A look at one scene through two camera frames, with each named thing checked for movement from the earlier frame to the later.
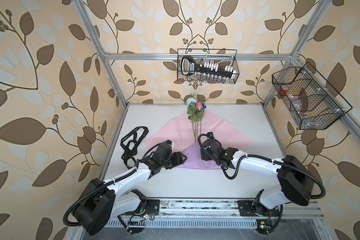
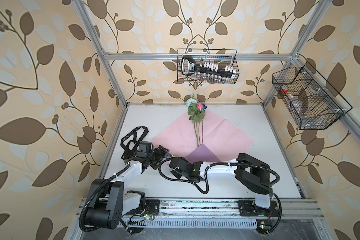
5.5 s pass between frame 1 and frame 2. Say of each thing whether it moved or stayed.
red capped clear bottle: stayed
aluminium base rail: stayed
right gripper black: moved
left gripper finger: moved
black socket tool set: stayed
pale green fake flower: stayed
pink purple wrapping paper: moved
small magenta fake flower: stayed
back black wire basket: stayed
